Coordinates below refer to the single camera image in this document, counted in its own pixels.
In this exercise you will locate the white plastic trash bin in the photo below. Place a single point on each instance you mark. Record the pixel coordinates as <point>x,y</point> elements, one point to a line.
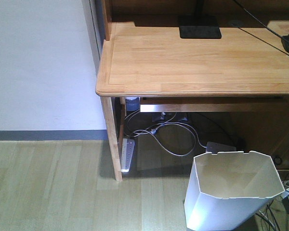
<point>227,188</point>

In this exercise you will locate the light wooden desk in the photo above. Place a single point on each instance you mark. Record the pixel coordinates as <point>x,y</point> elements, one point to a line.
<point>245,70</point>

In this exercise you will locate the white power strip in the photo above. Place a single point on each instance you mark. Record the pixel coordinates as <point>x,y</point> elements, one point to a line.
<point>126,154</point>

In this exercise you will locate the grey power adapter box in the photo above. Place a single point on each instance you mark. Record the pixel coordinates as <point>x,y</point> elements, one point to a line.
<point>214,147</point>

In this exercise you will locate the black monitor stand base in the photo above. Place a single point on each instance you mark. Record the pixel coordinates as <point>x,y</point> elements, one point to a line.
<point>198,25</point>

